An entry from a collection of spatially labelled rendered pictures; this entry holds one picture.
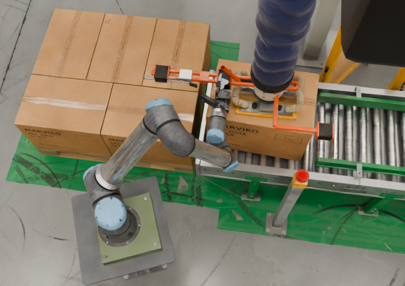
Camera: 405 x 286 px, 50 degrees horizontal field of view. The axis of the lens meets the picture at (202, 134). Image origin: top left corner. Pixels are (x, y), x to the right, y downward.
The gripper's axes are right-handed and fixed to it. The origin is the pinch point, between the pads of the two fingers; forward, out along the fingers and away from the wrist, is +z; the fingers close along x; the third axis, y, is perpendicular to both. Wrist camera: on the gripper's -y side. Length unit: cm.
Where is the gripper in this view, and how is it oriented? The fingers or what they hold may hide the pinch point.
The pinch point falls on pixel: (219, 78)
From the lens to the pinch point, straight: 243.5
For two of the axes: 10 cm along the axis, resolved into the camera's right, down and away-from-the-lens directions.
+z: 1.4, -9.1, 4.0
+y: 9.9, 1.1, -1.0
